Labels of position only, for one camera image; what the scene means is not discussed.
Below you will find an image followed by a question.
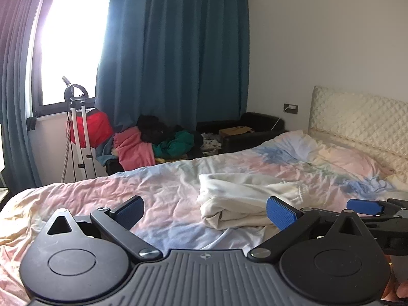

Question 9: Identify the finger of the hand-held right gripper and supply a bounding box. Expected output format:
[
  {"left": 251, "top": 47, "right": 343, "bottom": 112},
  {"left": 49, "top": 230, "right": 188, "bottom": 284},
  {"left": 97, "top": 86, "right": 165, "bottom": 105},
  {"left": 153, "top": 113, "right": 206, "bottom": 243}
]
[{"left": 346, "top": 198, "right": 408, "bottom": 219}]

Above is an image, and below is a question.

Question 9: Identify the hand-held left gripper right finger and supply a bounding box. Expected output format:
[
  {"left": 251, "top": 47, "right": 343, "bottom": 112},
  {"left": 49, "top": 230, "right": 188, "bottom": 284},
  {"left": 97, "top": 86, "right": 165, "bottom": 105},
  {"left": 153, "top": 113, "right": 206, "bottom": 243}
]
[{"left": 247, "top": 196, "right": 372, "bottom": 259}]

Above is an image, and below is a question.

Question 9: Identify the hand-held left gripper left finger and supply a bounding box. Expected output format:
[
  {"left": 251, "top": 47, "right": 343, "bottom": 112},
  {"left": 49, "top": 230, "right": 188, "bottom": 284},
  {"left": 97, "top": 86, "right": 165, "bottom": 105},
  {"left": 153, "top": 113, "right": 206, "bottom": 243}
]
[{"left": 36, "top": 195, "right": 164, "bottom": 260}]

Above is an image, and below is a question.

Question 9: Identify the cream hooded sweatshirt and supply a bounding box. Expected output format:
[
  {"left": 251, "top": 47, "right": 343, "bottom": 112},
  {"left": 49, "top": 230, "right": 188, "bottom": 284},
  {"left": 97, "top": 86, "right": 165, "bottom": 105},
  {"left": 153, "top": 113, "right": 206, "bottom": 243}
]
[{"left": 196, "top": 172, "right": 307, "bottom": 231}]

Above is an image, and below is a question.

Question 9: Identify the person's right hand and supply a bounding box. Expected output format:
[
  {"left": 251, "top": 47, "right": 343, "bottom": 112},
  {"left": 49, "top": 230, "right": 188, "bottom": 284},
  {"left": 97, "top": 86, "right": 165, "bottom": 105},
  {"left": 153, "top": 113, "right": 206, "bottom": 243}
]
[{"left": 381, "top": 274, "right": 408, "bottom": 305}]

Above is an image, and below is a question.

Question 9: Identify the bed with pastel sheet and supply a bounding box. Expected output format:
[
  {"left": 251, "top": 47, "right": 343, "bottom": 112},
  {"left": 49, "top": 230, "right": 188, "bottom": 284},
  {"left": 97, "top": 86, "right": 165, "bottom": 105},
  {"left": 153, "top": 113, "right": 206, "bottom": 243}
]
[{"left": 0, "top": 129, "right": 408, "bottom": 306}]

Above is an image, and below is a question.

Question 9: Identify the pink cloth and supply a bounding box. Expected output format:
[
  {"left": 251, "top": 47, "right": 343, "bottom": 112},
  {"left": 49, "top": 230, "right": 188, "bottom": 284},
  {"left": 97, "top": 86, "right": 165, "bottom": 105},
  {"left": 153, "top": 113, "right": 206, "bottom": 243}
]
[{"left": 112, "top": 126, "right": 156, "bottom": 172}]

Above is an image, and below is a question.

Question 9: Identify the blue cloth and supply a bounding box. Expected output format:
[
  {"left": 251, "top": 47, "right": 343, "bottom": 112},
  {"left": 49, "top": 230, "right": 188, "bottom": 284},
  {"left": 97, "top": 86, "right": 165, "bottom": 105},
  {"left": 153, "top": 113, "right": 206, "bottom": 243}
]
[{"left": 95, "top": 145, "right": 116, "bottom": 167}]

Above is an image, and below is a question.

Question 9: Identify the cream quilted headboard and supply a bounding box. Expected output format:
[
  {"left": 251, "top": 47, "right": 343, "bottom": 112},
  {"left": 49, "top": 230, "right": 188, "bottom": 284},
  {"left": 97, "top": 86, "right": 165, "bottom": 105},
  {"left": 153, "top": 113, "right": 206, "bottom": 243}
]
[{"left": 307, "top": 85, "right": 408, "bottom": 176}]

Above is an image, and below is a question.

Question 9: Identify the green cloth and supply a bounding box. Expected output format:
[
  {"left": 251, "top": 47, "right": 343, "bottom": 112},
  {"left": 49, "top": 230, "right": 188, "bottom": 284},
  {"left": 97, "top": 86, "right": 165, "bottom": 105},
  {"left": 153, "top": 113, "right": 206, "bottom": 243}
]
[{"left": 152, "top": 129, "right": 196, "bottom": 159}]

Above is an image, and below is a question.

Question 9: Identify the white garment steamer stand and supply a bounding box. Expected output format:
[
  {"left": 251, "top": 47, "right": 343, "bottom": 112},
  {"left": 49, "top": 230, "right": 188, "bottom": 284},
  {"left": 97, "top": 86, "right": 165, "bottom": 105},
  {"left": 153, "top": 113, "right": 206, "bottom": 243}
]
[{"left": 60, "top": 75, "right": 97, "bottom": 183}]

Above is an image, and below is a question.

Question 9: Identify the red cloth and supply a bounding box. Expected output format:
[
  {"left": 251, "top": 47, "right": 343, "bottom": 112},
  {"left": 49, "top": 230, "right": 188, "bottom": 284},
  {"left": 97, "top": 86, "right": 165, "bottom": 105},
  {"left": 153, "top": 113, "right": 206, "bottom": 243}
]
[{"left": 68, "top": 108, "right": 115, "bottom": 149}]

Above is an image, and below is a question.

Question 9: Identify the cardboard box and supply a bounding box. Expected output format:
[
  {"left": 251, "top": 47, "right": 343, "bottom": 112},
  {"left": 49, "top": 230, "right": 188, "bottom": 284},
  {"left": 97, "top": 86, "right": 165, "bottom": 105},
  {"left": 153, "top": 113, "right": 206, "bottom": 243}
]
[{"left": 219, "top": 125, "right": 256, "bottom": 138}]

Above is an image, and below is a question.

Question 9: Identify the black sofa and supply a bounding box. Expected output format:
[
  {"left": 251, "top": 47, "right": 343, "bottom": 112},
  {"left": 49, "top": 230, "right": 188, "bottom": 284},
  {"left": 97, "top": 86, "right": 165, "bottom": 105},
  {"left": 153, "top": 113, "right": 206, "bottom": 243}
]
[{"left": 195, "top": 111, "right": 286, "bottom": 154}]

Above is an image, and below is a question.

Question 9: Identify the white patterned cloth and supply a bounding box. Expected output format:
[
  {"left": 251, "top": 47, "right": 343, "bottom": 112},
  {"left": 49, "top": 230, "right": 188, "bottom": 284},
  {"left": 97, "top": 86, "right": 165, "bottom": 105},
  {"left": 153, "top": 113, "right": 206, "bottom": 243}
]
[{"left": 202, "top": 133, "right": 221, "bottom": 154}]

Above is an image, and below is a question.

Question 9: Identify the teal curtain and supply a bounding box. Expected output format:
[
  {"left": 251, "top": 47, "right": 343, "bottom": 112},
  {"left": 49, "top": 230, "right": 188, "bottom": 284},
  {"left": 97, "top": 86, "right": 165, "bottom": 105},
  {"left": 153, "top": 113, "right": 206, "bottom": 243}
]
[
  {"left": 95, "top": 0, "right": 250, "bottom": 132},
  {"left": 0, "top": 0, "right": 49, "bottom": 193}
]

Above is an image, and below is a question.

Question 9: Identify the dark framed window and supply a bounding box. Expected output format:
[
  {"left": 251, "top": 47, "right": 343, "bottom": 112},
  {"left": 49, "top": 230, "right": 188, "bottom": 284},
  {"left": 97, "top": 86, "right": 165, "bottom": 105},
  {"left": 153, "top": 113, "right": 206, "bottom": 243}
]
[{"left": 31, "top": 0, "right": 113, "bottom": 116}]

